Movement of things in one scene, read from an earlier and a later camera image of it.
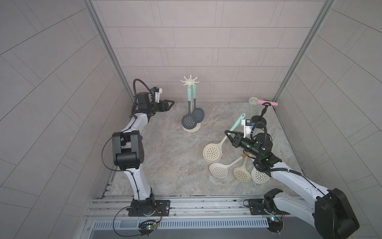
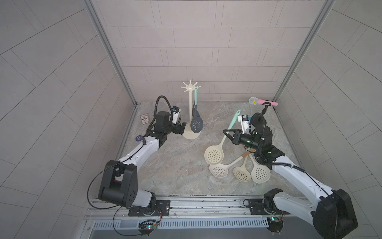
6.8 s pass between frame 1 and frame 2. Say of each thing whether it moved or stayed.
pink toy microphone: stayed
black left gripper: moved
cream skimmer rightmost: stayed
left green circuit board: stayed
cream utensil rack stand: moved
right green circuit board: stayed
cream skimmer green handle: moved
